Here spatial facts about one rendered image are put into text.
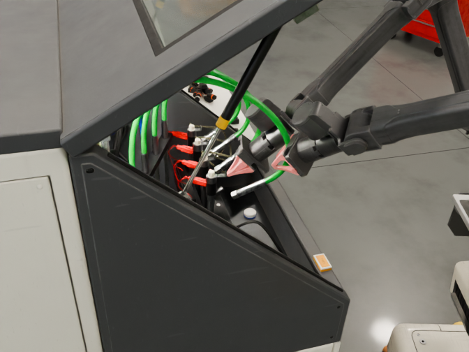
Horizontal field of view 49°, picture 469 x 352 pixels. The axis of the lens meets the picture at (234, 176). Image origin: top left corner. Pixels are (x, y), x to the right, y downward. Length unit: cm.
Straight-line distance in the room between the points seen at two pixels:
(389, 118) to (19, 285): 73
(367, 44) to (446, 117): 41
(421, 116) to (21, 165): 67
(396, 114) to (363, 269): 182
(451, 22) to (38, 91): 98
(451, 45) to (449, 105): 48
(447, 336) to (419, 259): 77
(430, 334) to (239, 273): 125
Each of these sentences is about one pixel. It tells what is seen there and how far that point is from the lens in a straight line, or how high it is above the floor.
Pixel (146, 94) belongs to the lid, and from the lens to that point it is 77.
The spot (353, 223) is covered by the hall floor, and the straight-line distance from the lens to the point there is 301.
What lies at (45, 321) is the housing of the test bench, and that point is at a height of 108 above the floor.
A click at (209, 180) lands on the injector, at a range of 133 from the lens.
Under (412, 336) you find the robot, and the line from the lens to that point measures 217.
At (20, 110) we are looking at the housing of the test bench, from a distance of 88.
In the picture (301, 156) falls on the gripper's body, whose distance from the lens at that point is 112.
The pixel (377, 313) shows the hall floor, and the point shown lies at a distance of 258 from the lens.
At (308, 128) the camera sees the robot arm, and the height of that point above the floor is 138.
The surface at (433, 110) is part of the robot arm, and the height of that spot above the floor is 148.
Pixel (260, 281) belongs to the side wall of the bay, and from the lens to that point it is 112.
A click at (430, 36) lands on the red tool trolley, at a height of 18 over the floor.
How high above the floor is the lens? 190
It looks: 36 degrees down
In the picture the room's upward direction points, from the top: 3 degrees clockwise
